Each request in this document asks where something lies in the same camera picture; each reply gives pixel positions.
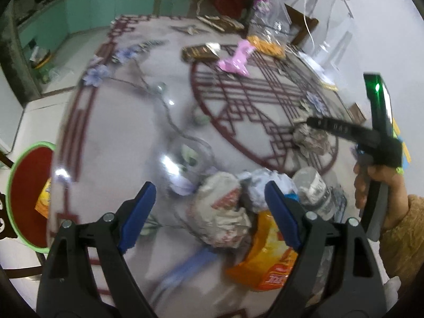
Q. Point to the green trash bucket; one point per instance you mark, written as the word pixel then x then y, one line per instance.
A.
pixel 43 66

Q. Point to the white desk lamp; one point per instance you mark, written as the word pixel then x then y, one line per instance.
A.
pixel 326 56

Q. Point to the dark wooden chair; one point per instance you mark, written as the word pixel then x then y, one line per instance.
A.
pixel 301 23

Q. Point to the yellow pad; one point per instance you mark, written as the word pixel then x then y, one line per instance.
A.
pixel 328 85

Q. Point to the pink plastic bag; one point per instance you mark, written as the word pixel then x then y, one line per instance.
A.
pixel 237 59

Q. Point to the teal kitchen cabinets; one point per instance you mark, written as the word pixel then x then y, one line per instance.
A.
pixel 99 10

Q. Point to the red basin with green rim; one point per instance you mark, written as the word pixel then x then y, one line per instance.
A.
pixel 26 179

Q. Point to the orange snack bag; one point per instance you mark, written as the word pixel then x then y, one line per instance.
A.
pixel 265 258

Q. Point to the small brown box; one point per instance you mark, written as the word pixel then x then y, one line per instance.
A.
pixel 357 112

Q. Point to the yellow and blue box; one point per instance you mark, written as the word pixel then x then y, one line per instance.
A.
pixel 402 149

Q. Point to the person's right hand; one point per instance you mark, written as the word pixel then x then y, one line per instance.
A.
pixel 396 188

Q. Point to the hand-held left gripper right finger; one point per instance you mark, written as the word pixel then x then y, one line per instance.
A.
pixel 283 217

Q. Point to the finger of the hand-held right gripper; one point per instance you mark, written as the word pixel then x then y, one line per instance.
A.
pixel 341 128

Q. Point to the white blue bag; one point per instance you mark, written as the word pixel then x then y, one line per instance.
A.
pixel 256 182

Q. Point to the clear bag of orange snacks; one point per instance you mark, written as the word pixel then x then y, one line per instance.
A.
pixel 270 44

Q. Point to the person's right forearm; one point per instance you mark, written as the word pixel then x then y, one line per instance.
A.
pixel 404 238

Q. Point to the brown snack wrapper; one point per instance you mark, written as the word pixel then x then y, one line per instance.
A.
pixel 198 53

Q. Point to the purple-label plastic water bottle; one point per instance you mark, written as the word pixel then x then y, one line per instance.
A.
pixel 265 6

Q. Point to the orange yellow wrapper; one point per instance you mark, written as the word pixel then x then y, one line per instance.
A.
pixel 43 200

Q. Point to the dark brown snack packet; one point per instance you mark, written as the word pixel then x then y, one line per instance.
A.
pixel 220 23

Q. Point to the brown carved wooden chair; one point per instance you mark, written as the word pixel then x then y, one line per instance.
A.
pixel 6 218

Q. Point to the grey paper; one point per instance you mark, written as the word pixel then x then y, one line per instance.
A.
pixel 309 139

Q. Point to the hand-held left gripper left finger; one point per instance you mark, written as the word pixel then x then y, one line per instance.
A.
pixel 137 218

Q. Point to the red-print paper wrapper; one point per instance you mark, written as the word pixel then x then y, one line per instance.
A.
pixel 218 212

